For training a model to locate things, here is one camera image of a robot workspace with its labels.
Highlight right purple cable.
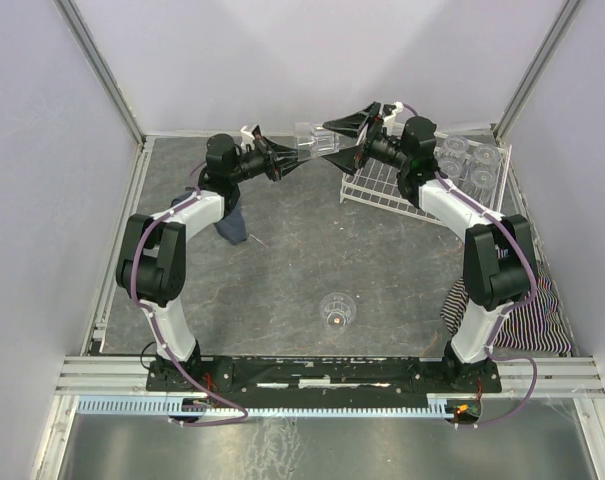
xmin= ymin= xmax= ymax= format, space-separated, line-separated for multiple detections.
xmin=401 ymin=102 xmax=541 ymax=429

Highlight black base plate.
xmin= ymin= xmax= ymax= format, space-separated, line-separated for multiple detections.
xmin=145 ymin=353 xmax=503 ymax=409

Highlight striped cloth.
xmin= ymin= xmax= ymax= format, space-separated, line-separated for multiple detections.
xmin=440 ymin=261 xmax=571 ymax=355

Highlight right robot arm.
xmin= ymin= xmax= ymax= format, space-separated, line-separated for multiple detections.
xmin=322 ymin=102 xmax=538 ymax=366

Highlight blue cable duct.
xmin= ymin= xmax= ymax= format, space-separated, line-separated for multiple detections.
xmin=76 ymin=395 xmax=454 ymax=419

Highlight clear cup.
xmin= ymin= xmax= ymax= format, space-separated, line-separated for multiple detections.
xmin=463 ymin=165 xmax=497 ymax=196
xmin=442 ymin=135 xmax=469 ymax=158
xmin=471 ymin=144 xmax=501 ymax=171
xmin=319 ymin=292 xmax=357 ymax=332
xmin=438 ymin=156 xmax=464 ymax=182
xmin=294 ymin=122 xmax=340 ymax=160

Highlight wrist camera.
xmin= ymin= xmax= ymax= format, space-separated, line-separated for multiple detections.
xmin=381 ymin=101 xmax=404 ymax=134
xmin=240 ymin=124 xmax=261 ymax=149

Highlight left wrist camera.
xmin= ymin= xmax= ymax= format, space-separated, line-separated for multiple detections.
xmin=240 ymin=124 xmax=261 ymax=149

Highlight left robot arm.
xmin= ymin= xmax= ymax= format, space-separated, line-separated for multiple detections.
xmin=115 ymin=129 xmax=311 ymax=364

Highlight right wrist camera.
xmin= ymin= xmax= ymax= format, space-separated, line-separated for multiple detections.
xmin=381 ymin=101 xmax=404 ymax=134

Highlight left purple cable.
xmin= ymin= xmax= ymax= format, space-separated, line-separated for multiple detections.
xmin=129 ymin=159 xmax=251 ymax=427

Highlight purple cable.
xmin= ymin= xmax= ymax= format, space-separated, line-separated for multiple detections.
xmin=401 ymin=102 xmax=541 ymax=429
xmin=129 ymin=159 xmax=251 ymax=427

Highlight dark blue cloth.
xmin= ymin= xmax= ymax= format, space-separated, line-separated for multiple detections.
xmin=171 ymin=191 xmax=248 ymax=245

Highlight white wire dish rack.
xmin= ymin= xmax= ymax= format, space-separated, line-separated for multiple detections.
xmin=339 ymin=132 xmax=511 ymax=225

